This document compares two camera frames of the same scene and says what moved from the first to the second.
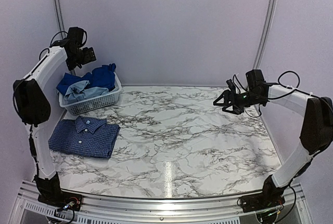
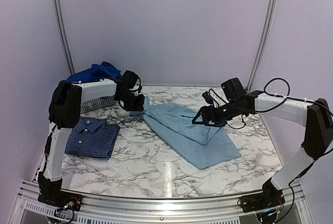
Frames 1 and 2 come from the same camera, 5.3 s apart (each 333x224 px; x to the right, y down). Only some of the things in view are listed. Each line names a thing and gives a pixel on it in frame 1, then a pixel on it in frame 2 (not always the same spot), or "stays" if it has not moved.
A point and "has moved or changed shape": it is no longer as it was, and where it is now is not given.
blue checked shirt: (85, 136) stays
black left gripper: (89, 56) to (138, 106)
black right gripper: (227, 94) to (216, 120)
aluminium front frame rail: (28, 209) stays
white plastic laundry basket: (91, 104) stays
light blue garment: (80, 91) has moved or changed shape
